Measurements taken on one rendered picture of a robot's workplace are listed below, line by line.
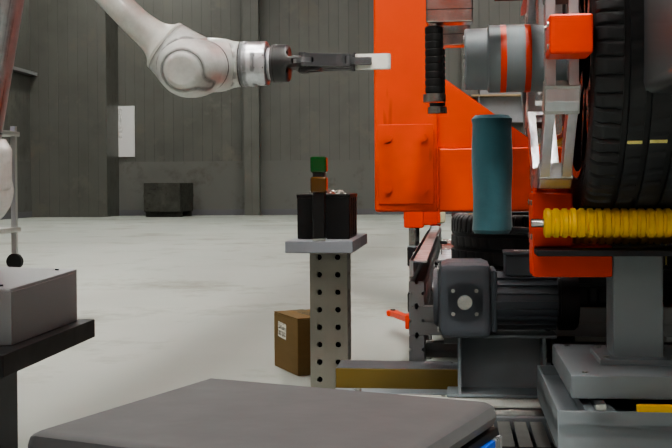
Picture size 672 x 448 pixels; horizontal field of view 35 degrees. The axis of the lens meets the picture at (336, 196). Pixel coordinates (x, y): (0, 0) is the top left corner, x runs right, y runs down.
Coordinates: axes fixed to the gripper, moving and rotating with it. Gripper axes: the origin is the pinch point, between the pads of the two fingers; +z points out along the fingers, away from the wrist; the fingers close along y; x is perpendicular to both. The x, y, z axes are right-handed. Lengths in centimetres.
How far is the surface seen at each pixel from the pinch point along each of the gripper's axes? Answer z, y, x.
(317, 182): -18, -53, -23
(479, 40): 21.0, -11.5, 5.2
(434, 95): 12.0, 2.1, -7.0
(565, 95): 36.0, 10.0, -8.0
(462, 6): 17.5, 2.5, 9.9
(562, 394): 38, -19, -68
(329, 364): -18, -73, -72
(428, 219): 6, -184, -37
